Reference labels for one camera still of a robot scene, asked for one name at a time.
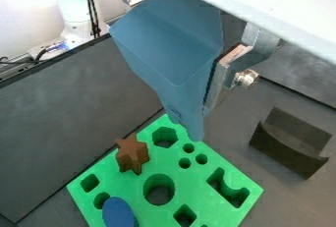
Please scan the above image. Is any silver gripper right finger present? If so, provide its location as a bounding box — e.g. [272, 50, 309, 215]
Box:
[204, 23, 281, 115]

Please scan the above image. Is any light blue three-prong object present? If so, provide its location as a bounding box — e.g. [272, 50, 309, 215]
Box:
[109, 0, 222, 142]

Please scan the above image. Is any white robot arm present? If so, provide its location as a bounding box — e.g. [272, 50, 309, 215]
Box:
[56, 0, 280, 121]

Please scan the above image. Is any dark brown curved fixture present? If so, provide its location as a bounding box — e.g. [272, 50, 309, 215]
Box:
[249, 107, 332, 179]

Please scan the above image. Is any brown star-shaped block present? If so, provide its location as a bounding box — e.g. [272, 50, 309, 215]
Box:
[116, 133, 149, 175]

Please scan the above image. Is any green shape-sorter base block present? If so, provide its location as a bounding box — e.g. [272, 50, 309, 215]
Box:
[66, 116, 262, 227]

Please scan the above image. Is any dark blue cylinder block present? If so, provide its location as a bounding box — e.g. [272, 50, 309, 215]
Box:
[102, 197, 137, 227]

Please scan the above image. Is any black camera cable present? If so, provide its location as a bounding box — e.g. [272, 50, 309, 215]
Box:
[82, 0, 102, 38]

